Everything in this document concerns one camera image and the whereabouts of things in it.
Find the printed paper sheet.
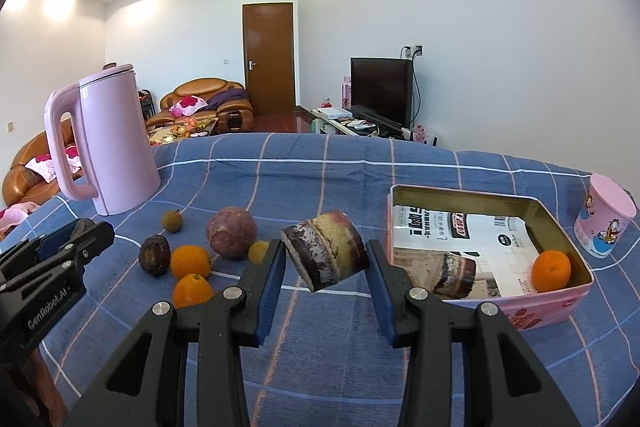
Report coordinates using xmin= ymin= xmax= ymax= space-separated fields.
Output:
xmin=392 ymin=204 xmax=543 ymax=300

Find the pink cartoon cup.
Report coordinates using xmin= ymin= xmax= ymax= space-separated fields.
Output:
xmin=573 ymin=173 xmax=638 ymax=259

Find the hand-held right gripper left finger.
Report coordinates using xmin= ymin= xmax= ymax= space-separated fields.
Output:
xmin=75 ymin=239 xmax=288 ymax=427

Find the black television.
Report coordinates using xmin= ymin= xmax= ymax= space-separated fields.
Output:
xmin=350 ymin=57 xmax=415 ymax=132

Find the black television cable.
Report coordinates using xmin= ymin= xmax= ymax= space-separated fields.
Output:
xmin=400 ymin=47 xmax=419 ymax=128

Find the brown leather sofa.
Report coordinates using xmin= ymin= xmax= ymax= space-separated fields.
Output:
xmin=159 ymin=78 xmax=255 ymax=135

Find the brown leather armchair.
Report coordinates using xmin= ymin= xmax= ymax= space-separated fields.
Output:
xmin=1 ymin=117 xmax=83 ymax=208

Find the brown wooden door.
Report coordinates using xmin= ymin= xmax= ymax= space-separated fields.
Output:
xmin=242 ymin=2 xmax=296 ymax=115

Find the blue plaid blanket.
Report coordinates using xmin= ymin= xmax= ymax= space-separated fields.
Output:
xmin=0 ymin=132 xmax=640 ymax=427

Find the pink flowered cushion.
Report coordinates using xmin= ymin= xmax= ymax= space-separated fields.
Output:
xmin=25 ymin=146 xmax=81 ymax=182
xmin=170 ymin=95 xmax=207 ymax=118

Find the dark wrinkled passion fruit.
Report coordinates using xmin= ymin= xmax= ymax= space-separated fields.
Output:
xmin=139 ymin=234 xmax=172 ymax=278

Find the orange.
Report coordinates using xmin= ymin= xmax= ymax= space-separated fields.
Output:
xmin=170 ymin=245 xmax=212 ymax=280
xmin=531 ymin=249 xmax=572 ymax=294
xmin=172 ymin=273 xmax=214 ymax=309

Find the cluttered coffee table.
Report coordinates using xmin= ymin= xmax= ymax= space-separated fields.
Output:
xmin=147 ymin=119 xmax=221 ymax=146

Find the purple blanket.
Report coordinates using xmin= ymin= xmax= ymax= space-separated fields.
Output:
xmin=206 ymin=89 xmax=249 ymax=110

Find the purple sugarcane piece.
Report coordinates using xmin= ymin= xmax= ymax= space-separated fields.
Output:
xmin=281 ymin=210 xmax=371 ymax=293
xmin=415 ymin=252 xmax=477 ymax=299

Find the white television stand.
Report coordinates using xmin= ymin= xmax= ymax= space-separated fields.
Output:
xmin=310 ymin=107 xmax=436 ymax=148

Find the small brown round fruit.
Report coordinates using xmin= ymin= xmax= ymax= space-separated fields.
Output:
xmin=248 ymin=241 xmax=271 ymax=265

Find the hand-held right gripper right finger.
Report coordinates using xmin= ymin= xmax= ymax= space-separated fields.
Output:
xmin=365 ymin=239 xmax=582 ymax=427

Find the pink electric kettle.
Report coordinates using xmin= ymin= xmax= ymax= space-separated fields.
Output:
xmin=44 ymin=63 xmax=162 ymax=217

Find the pink tin box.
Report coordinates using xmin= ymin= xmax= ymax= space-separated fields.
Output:
xmin=386 ymin=184 xmax=595 ymax=332

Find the small green fruit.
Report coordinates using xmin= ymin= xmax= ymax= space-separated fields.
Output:
xmin=161 ymin=209 xmax=185 ymax=234

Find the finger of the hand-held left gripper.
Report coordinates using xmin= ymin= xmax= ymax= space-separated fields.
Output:
xmin=0 ymin=223 xmax=115 ymax=294
xmin=0 ymin=220 xmax=96 ymax=269

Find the large purple round fruit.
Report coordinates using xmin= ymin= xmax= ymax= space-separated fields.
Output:
xmin=206 ymin=206 xmax=258 ymax=260

